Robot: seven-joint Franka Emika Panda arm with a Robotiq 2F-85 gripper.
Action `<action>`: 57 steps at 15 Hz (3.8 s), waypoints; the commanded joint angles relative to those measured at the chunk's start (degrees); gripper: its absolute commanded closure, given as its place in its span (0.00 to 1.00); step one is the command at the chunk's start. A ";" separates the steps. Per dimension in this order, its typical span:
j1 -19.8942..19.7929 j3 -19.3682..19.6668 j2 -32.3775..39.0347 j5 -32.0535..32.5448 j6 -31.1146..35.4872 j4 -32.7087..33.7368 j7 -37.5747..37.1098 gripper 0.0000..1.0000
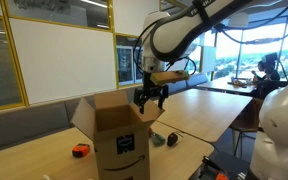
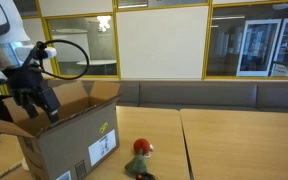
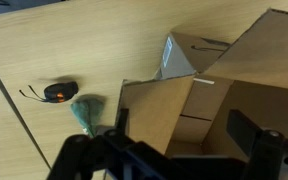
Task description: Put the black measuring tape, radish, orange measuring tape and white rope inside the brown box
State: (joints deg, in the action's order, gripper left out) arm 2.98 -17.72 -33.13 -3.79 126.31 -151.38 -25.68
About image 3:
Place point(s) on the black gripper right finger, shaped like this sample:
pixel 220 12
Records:
pixel 267 156

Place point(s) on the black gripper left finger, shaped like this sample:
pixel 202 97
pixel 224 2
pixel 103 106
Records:
pixel 84 156

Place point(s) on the red plush radish green leaves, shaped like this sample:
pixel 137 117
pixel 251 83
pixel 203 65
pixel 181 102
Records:
pixel 87 110

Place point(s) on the brown cardboard shipping box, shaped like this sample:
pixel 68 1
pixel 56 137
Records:
pixel 157 110

